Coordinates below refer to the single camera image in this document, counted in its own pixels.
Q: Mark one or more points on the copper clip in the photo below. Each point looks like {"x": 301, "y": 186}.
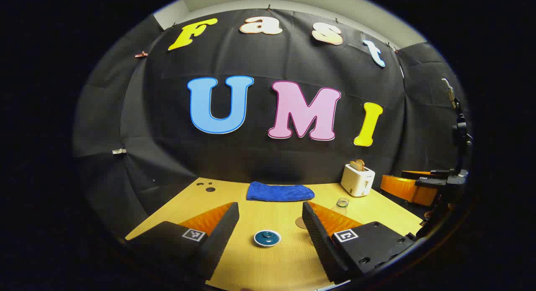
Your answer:
{"x": 142, "y": 55}

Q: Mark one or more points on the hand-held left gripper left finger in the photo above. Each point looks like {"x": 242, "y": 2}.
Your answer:
{"x": 222, "y": 232}

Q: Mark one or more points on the silver clip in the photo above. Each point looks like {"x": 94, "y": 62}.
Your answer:
{"x": 119, "y": 150}

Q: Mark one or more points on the toasted bread slice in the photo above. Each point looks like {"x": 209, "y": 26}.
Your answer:
{"x": 361, "y": 163}
{"x": 354, "y": 165}

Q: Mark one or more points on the blue towel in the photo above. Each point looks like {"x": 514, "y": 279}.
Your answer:
{"x": 278, "y": 192}

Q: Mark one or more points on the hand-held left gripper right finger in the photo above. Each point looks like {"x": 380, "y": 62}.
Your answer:
{"x": 318, "y": 234}

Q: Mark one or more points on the round brown coaster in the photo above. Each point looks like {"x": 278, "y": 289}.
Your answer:
{"x": 300, "y": 222}

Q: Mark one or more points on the black backdrop cloth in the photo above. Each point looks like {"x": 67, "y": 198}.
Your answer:
{"x": 167, "y": 115}

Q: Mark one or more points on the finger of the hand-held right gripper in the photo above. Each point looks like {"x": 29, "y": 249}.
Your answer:
{"x": 408, "y": 190}
{"x": 435, "y": 173}

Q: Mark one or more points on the white teacup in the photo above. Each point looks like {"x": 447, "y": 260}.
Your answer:
{"x": 256, "y": 242}

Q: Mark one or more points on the clear plastic water bottle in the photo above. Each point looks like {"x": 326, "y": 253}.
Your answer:
{"x": 342, "y": 203}

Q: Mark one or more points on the white toaster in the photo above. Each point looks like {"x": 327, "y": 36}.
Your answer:
{"x": 356, "y": 183}

